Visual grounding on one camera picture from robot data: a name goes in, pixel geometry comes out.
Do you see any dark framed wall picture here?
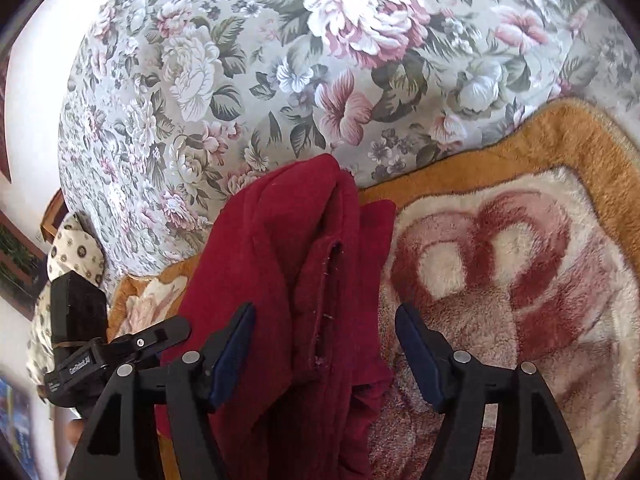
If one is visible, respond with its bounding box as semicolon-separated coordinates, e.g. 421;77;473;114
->
0;209;47;320

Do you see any cream patterned pillow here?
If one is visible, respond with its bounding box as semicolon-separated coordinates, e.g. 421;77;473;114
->
27;211;107;391

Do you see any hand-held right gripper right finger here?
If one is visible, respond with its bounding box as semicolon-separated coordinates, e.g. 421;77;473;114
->
394;303;586;480

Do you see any blue wall poster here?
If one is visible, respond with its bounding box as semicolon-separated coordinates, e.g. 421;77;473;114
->
0;374;34;467

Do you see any orange cream plush blanket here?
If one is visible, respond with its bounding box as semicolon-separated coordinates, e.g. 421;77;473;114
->
106;96;640;480

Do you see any red sweater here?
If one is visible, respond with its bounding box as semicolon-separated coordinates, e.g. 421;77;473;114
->
154;153;398;480

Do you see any floral bed cover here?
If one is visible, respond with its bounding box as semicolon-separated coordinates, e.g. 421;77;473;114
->
56;0;637;281

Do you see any wooden headboard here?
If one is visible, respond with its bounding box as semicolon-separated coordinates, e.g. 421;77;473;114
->
41;189;67;242

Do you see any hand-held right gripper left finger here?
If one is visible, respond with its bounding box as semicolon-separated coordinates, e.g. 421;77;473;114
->
65;302;257;480

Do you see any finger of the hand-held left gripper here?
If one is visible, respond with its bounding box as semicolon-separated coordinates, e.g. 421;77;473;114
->
106;316;192;365

